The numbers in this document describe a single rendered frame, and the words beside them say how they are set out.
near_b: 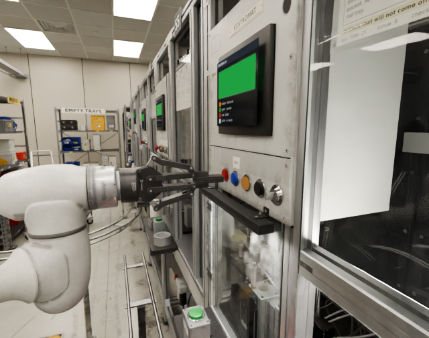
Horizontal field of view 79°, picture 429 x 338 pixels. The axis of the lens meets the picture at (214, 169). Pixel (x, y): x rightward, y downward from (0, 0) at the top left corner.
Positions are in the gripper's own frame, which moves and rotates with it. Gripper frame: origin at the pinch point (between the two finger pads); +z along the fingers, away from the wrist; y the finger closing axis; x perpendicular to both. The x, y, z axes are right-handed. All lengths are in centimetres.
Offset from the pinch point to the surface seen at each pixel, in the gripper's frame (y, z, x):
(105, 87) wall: 118, -34, 709
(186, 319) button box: -39.7, -5.1, 4.3
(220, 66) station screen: 27.5, 5.4, 5.0
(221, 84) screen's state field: 22.8, 5.3, 4.5
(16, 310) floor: -142, -108, 191
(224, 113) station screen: 15.8, 5.3, 2.7
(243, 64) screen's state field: 25.1, 5.3, -7.6
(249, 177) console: 1.1, 7.3, -7.3
